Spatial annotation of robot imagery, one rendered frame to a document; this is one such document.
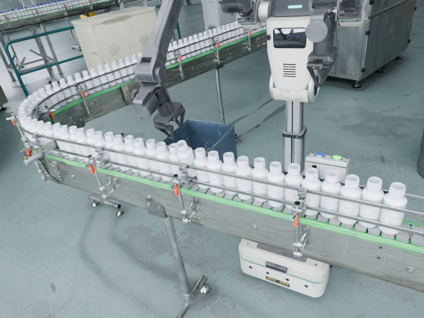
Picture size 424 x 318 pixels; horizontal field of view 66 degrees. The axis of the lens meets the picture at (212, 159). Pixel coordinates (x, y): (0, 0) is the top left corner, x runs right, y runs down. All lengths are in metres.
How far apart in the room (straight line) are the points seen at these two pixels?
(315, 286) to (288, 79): 1.14
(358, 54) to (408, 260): 3.76
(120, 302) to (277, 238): 1.35
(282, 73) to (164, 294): 1.51
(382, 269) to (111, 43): 4.63
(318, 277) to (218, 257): 0.72
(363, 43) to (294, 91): 3.11
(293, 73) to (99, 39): 3.88
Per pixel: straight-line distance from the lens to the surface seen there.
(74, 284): 2.56
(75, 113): 2.58
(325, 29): 0.96
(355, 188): 1.06
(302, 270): 1.97
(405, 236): 1.15
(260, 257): 2.02
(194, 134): 2.02
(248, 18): 1.64
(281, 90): 1.62
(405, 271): 1.20
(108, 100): 2.68
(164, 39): 1.07
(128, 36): 5.33
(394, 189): 1.04
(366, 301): 2.21
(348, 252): 1.19
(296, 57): 1.54
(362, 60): 4.71
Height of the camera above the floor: 1.78
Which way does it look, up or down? 32 degrees down
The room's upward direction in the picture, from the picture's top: 9 degrees counter-clockwise
